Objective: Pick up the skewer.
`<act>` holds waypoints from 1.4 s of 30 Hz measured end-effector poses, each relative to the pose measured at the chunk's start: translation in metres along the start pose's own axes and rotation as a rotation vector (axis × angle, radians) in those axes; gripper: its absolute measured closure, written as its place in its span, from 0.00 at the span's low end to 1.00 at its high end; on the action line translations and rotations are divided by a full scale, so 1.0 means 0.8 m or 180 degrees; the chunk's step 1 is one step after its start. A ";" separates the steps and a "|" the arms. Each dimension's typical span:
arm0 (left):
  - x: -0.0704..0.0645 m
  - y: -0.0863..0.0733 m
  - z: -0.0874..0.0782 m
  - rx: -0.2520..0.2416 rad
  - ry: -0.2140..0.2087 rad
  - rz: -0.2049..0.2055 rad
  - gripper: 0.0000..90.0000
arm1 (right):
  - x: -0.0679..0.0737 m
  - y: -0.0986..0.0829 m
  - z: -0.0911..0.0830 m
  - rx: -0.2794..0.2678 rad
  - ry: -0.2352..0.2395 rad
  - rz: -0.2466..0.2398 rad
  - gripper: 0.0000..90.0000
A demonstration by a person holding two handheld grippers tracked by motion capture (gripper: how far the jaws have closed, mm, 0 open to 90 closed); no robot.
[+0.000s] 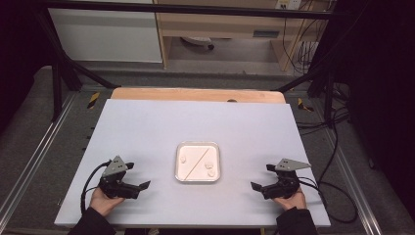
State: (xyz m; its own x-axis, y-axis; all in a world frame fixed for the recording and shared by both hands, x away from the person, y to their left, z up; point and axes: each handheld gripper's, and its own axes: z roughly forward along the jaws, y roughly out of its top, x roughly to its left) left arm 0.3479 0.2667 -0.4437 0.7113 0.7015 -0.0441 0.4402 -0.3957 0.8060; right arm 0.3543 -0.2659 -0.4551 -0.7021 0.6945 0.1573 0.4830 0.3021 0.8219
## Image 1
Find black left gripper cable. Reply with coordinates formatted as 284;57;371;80
80;160;112;214

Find office chair base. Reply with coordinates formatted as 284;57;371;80
180;35;216;51

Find thin wooden skewer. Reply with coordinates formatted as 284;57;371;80
184;148;210;181

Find white cabinet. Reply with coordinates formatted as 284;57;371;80
48;8;163;64

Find yellow black tape strip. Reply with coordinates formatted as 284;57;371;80
86;91;101;111
297;97;315;113

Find light wooden desk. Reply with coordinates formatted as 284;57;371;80
153;0;331;71

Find white square tray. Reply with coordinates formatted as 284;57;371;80
174;141;222;183

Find dark curtain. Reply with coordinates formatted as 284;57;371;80
326;0;415;223
0;0;53;131

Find person's left hand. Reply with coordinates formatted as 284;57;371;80
89;187;126;217

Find person's right hand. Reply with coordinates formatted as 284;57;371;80
273;190;307;211

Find wooden table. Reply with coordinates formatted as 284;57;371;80
111;86;287;105

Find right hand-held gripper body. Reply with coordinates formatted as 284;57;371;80
259;158;312;201

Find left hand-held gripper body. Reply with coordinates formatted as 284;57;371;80
98;155;142;200

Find white wall outlet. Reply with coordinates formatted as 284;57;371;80
275;0;303;11

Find black metal frame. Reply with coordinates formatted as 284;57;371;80
32;0;353;128

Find aluminium rail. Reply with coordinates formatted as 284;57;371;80
321;130;384;235
0;92;78;217

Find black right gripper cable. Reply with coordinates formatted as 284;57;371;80
297;176;359;225

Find white table cover board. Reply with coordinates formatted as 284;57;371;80
53;98;332;228

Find black floor cables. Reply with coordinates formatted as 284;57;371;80
295;107;350;135

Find hanging black cables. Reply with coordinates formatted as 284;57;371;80
282;9;323;74

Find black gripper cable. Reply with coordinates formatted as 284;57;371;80
80;160;112;214
297;176;359;225

